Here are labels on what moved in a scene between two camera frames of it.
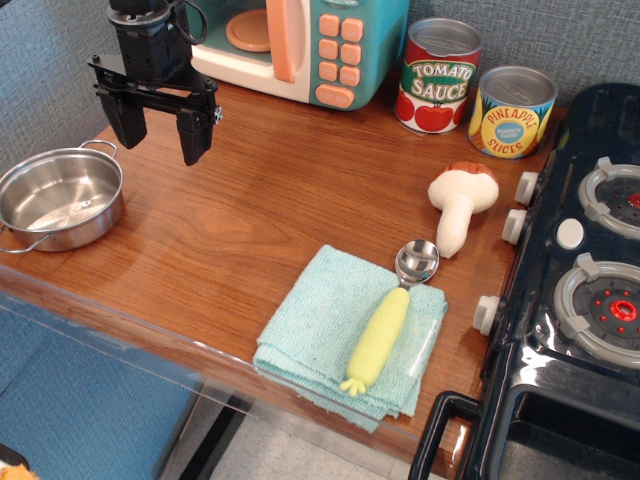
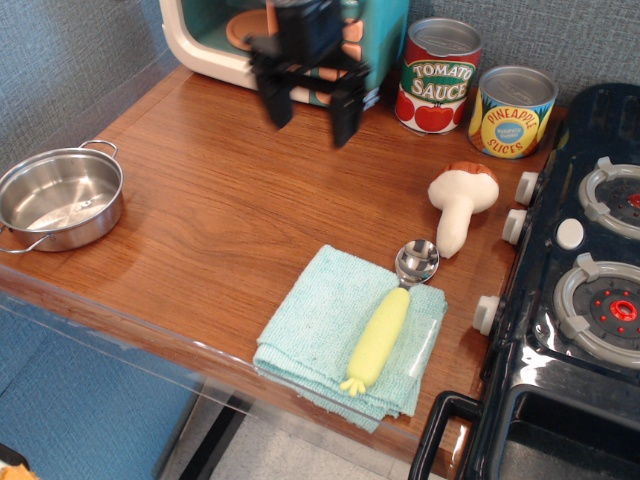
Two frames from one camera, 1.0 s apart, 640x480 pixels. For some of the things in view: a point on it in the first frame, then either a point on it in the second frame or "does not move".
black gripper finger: (128, 119) → (278, 98)
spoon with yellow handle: (415, 261) does not move
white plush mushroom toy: (463, 188) does not move
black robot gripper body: (158, 70) → (308, 44)
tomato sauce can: (440, 62) does not move
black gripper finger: (195, 128) → (347, 109)
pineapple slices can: (511, 112) does not move
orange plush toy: (17, 472) does not move
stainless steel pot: (62, 200) does not move
